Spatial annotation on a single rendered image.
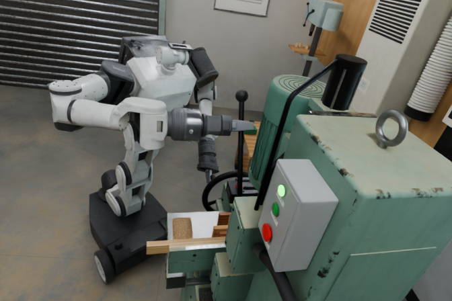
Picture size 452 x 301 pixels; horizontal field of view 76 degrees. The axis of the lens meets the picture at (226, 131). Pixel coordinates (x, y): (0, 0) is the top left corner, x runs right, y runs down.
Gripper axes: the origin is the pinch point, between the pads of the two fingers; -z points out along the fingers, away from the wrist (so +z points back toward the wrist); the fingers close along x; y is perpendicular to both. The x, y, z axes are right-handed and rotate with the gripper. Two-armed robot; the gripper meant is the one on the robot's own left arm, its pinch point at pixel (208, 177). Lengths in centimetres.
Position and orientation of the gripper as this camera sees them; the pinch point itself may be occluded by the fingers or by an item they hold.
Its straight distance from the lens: 139.2
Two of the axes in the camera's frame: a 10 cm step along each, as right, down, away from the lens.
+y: 7.3, -3.7, -5.7
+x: -6.7, -2.9, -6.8
